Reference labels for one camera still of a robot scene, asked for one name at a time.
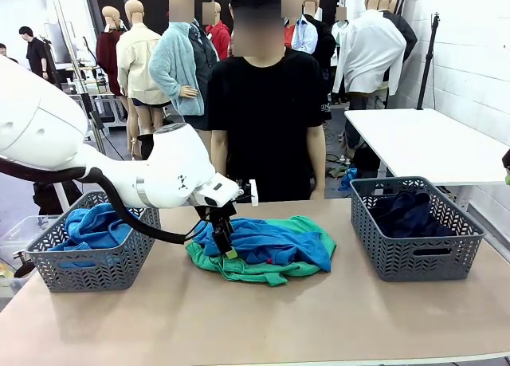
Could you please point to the black round object with knob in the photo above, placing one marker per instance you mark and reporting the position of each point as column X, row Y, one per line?
column 24, row 269

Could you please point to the black tall boot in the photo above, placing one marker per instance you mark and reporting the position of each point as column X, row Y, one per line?
column 145, row 144

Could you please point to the small mannequin in pale top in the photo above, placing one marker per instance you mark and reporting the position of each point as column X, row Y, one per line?
column 338, row 31

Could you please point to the person in black t-shirt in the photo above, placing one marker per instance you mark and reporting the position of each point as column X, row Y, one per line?
column 267, row 115

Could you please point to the black tripod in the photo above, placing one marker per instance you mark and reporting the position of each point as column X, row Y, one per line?
column 49, row 59

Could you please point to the large white table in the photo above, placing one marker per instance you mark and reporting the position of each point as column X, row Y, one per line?
column 430, row 142

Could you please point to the person's left forearm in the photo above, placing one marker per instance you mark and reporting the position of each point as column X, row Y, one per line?
column 316, row 162

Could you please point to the person's left hand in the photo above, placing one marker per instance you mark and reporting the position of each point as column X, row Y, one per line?
column 318, row 194

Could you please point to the empty clear plastic bin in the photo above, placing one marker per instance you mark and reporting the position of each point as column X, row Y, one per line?
column 24, row 232

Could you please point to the blue cloth on floor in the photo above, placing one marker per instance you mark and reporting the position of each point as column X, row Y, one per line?
column 346, row 180

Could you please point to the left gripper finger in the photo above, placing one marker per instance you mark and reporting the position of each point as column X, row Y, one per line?
column 228, row 242
column 218, row 238

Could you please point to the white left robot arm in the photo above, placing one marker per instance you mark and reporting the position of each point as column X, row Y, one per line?
column 40, row 123

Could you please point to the mannequin in red polo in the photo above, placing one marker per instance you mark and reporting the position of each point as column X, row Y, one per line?
column 221, row 39

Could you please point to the mannequin in light blue fleece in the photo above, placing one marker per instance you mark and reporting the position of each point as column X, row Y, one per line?
column 171, row 63

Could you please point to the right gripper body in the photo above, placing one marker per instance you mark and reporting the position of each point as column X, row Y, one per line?
column 507, row 160

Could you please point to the navy blue shorts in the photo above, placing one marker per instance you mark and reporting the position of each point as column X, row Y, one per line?
column 406, row 218

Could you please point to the bright blue shirt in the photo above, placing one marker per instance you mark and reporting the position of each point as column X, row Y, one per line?
column 91, row 230

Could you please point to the mannequin in white shirt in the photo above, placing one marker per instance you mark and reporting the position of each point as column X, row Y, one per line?
column 370, row 51

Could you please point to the mannequin in dark red top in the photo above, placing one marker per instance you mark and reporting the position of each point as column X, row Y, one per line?
column 107, row 55

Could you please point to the grey herringbone basket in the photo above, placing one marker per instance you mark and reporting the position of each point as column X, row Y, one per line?
column 418, row 266
column 99, row 278

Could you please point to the blue shirt with red mark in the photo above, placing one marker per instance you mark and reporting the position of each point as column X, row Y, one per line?
column 279, row 238

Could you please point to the person's right forearm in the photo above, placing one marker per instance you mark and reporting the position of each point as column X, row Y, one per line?
column 218, row 154

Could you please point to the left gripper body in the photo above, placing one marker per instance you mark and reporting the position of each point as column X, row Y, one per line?
column 219, row 216

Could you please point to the metal stand with pole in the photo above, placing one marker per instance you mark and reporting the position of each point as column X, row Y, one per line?
column 88, row 103

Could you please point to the mannequin in black jacket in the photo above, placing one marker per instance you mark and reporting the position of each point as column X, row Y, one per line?
column 406, row 35
column 324, row 51

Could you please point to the mannequin in cream jacket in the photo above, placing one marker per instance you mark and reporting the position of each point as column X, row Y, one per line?
column 135, row 63

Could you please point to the white metal workbench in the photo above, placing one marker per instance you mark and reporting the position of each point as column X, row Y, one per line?
column 113, row 111

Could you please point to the black light stand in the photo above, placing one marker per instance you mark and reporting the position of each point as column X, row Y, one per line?
column 428, row 63

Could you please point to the green garment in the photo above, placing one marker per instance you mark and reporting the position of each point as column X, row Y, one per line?
column 247, row 274

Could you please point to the bystander in black t-shirt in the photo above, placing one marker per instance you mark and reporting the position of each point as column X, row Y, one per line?
column 36, row 55
column 6, row 53

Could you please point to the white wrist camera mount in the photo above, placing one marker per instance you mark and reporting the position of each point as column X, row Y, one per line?
column 253, row 192

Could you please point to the mannequin in red and blue shirts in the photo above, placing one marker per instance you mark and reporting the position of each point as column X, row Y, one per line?
column 304, row 37

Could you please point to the clear plastic bin with items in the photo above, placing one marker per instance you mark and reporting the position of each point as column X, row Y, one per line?
column 8, row 288

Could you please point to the black bag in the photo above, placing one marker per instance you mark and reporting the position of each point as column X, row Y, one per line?
column 44, row 198

